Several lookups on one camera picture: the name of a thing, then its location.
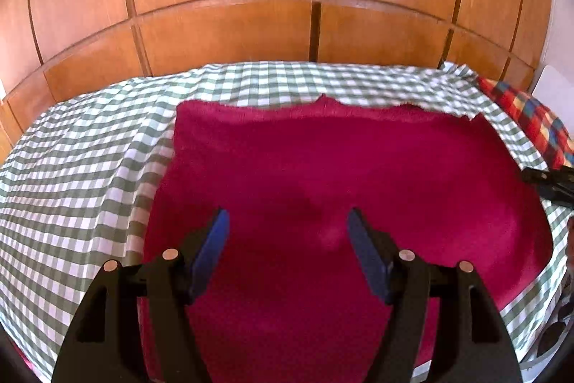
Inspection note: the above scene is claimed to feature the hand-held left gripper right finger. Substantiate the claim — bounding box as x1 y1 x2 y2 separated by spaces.
347 207 524 383

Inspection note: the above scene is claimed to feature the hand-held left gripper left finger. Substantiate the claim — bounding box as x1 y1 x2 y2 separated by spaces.
51 208 230 383

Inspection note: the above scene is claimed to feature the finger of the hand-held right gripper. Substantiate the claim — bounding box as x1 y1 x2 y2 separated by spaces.
521 167 574 209

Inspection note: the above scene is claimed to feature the red long-sleeved shirt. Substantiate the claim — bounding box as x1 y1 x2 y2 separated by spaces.
137 93 553 383

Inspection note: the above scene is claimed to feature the colourful checked pillow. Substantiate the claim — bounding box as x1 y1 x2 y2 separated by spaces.
477 77 574 171

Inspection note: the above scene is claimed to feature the white board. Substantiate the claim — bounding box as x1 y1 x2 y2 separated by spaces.
533 64 574 108

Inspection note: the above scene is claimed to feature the dark patterned cloth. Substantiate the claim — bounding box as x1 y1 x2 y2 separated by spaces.
536 307 572 361

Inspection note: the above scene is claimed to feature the green checked bed sheet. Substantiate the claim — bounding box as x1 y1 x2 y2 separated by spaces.
0 61 570 383

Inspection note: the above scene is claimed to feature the wooden wardrobe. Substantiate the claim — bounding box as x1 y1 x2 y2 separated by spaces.
0 0 554 150

